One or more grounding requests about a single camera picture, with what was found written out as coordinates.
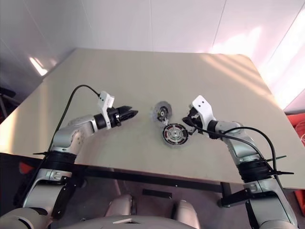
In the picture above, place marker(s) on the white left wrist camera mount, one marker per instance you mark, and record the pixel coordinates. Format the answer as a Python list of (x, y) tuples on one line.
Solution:
[(104, 97)]

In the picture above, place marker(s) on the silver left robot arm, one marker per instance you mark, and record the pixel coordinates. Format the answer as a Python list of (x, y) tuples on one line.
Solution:
[(69, 133)]

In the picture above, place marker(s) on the black table frame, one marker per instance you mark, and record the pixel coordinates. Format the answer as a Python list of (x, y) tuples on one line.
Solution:
[(152, 179)]

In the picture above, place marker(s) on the grey robot torso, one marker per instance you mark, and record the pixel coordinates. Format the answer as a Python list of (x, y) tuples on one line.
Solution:
[(107, 223)]

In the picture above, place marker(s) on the motor stator copper windings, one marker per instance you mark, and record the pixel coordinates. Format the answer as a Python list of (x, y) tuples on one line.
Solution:
[(174, 144)]

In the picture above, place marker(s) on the rounded grey left robot foot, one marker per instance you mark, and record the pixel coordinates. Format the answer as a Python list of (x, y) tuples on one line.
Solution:
[(120, 208)]

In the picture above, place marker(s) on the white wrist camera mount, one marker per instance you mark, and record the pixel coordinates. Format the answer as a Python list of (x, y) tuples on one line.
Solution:
[(202, 105), (104, 97)]

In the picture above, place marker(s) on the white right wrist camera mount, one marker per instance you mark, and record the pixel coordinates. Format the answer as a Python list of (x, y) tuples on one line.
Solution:
[(202, 105)]

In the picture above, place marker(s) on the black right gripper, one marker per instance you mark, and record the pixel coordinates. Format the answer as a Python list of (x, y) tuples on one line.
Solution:
[(197, 122)]

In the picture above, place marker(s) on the black floor strip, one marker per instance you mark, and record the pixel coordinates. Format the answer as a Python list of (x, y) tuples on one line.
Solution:
[(157, 193)]

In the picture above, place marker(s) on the rounded grey right robot foot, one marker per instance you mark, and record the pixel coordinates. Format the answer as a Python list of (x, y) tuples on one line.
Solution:
[(187, 214)]

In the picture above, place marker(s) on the rounded grey robot foot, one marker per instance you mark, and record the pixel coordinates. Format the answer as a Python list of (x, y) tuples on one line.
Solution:
[(187, 214), (120, 208)]

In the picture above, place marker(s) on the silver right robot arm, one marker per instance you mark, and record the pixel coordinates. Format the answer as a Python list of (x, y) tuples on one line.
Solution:
[(245, 152)]

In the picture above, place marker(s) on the orange floor mat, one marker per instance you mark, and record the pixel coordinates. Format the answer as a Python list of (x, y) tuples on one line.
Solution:
[(296, 126)]

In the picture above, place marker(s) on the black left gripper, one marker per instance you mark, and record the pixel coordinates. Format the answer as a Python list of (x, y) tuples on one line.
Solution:
[(115, 117)]

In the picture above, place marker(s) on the grey motor cover circuit board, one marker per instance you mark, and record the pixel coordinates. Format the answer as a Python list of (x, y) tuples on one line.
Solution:
[(162, 112)]

